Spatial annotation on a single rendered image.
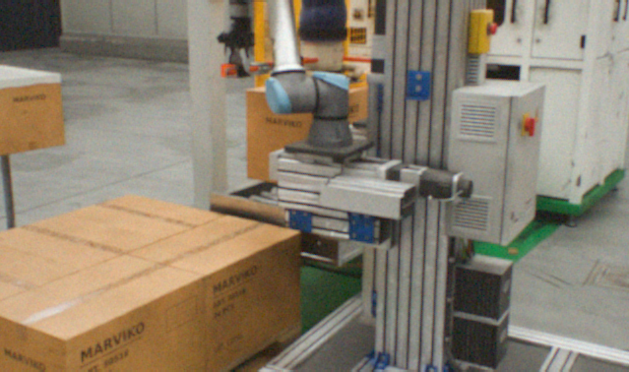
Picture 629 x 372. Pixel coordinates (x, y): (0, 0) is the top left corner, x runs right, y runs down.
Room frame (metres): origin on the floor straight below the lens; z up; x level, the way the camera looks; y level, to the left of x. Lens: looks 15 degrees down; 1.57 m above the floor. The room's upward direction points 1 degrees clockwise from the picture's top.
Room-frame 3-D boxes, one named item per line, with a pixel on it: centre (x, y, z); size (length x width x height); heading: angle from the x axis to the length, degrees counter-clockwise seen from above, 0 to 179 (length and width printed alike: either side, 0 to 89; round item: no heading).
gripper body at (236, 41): (3.04, 0.29, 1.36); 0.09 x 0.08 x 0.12; 146
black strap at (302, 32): (3.51, -0.03, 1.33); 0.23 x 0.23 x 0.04
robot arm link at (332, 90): (2.49, -0.04, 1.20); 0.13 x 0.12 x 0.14; 111
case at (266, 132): (3.53, -0.02, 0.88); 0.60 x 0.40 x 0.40; 147
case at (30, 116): (4.38, 1.79, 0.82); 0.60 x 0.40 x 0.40; 52
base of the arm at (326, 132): (2.49, -0.05, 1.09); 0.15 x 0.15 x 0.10
